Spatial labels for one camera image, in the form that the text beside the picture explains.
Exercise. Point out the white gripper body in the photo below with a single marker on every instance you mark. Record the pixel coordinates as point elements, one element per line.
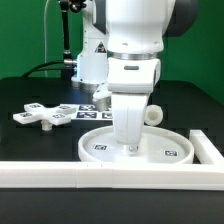
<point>129,85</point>

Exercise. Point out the white round table top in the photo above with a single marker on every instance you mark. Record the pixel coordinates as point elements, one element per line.
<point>157,145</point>

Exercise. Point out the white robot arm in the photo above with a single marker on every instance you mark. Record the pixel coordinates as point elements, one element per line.
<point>121,41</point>

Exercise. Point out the white sheet with markers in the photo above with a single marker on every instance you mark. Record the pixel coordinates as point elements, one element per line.
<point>89,112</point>

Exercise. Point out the white L-shaped border fence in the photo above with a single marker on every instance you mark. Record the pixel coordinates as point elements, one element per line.
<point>207,174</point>

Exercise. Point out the white cross-shaped table base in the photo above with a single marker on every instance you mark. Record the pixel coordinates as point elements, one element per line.
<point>48,117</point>

